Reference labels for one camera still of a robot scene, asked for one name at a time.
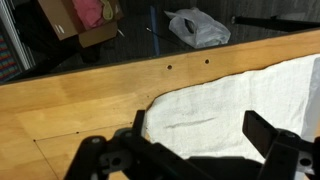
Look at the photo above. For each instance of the grey duct tape strip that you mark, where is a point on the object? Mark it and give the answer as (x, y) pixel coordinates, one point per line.
(315, 100)

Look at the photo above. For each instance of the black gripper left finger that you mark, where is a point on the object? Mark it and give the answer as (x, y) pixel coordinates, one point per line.
(146, 160)

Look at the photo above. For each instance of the white aluminium rail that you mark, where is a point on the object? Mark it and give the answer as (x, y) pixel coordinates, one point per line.
(16, 40)

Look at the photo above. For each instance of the white plastic bag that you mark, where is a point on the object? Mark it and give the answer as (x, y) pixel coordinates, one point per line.
(206, 31)

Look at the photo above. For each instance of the multicoloured patterned backdrop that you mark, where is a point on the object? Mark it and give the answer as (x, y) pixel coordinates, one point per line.
(6, 60)

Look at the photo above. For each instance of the white terry towel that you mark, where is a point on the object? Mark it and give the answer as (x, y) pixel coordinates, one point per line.
(216, 106)

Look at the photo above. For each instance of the small open cardboard box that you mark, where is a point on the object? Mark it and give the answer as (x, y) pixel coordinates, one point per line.
(63, 16)

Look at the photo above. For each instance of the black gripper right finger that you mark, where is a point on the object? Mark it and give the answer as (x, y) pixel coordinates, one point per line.
(283, 156)

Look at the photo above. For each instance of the yellow green fabric item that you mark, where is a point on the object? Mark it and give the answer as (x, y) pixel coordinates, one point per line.
(107, 10)

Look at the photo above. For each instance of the pink cloth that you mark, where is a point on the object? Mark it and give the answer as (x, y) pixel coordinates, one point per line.
(88, 13)

